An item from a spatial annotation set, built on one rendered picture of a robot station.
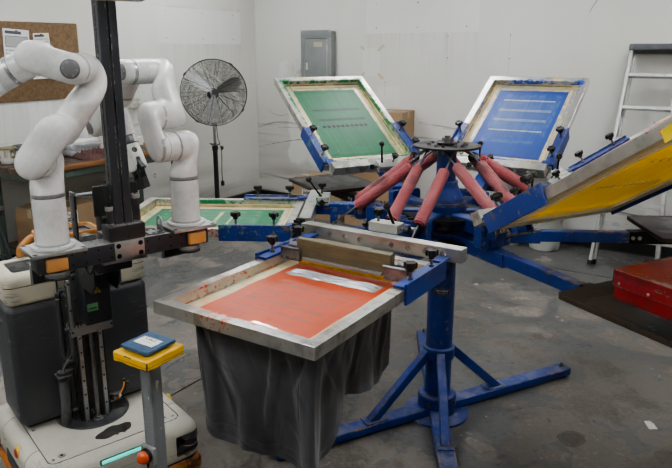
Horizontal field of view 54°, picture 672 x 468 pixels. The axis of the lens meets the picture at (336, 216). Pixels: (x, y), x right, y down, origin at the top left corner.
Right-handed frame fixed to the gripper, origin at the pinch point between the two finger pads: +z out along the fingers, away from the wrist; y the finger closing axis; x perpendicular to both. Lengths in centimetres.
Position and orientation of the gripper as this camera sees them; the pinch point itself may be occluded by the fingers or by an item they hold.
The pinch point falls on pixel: (142, 183)
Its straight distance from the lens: 255.4
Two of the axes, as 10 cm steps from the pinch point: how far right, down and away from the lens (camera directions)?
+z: 3.1, 9.5, 1.0
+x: -7.9, 3.1, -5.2
